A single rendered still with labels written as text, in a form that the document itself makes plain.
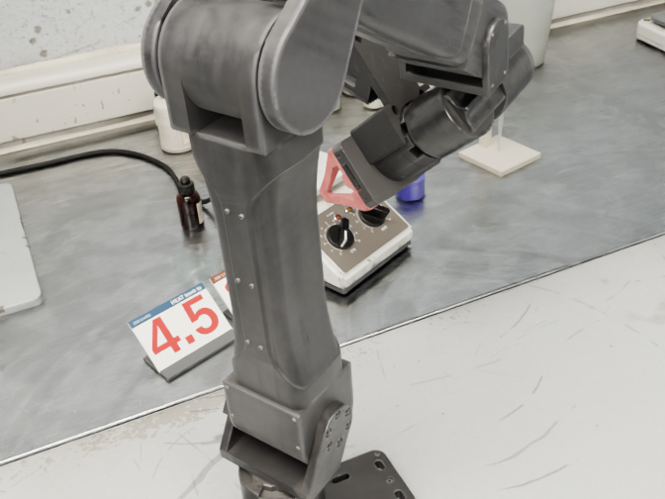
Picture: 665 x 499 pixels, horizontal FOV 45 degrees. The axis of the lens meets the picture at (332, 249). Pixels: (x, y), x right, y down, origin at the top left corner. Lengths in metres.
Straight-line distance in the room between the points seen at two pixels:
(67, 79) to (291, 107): 0.90
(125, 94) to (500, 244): 0.64
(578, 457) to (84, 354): 0.49
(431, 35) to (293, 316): 0.21
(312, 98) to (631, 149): 0.83
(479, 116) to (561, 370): 0.27
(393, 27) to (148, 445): 0.43
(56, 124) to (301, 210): 0.87
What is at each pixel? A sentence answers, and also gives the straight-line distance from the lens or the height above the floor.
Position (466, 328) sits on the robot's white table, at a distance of 0.84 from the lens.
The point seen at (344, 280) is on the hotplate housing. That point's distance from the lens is 0.87.
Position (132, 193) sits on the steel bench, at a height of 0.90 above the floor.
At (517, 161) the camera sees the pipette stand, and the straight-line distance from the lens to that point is 1.13.
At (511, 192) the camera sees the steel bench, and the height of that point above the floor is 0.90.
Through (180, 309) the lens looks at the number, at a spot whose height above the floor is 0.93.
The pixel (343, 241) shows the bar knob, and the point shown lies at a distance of 0.87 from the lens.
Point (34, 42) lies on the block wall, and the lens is 1.31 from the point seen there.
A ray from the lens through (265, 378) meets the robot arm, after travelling 0.54.
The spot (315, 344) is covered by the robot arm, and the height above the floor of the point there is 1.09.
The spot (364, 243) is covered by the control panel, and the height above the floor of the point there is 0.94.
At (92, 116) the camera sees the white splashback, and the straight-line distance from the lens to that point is 1.31.
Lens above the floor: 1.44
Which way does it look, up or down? 34 degrees down
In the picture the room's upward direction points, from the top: 4 degrees counter-clockwise
